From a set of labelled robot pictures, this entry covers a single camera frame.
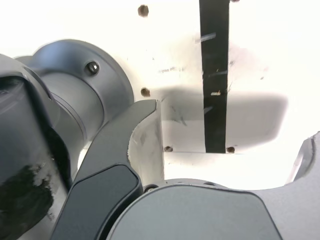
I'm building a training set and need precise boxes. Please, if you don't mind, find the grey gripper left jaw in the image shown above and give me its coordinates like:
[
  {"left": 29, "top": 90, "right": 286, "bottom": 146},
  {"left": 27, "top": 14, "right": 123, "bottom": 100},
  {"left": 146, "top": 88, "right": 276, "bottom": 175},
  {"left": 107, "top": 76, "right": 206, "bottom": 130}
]
[{"left": 51, "top": 99, "right": 166, "bottom": 240}]

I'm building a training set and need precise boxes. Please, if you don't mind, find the black tape strip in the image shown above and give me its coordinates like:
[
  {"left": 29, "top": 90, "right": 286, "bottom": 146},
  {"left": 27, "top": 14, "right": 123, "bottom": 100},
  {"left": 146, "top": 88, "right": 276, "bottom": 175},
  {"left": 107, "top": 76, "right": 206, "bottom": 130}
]
[{"left": 199, "top": 0, "right": 230, "bottom": 154}]

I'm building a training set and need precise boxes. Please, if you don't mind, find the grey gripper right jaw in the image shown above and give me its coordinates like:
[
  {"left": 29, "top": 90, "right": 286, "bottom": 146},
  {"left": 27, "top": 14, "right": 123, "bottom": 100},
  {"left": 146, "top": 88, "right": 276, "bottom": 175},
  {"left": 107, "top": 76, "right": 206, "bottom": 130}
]
[{"left": 107, "top": 132, "right": 320, "bottom": 240}]

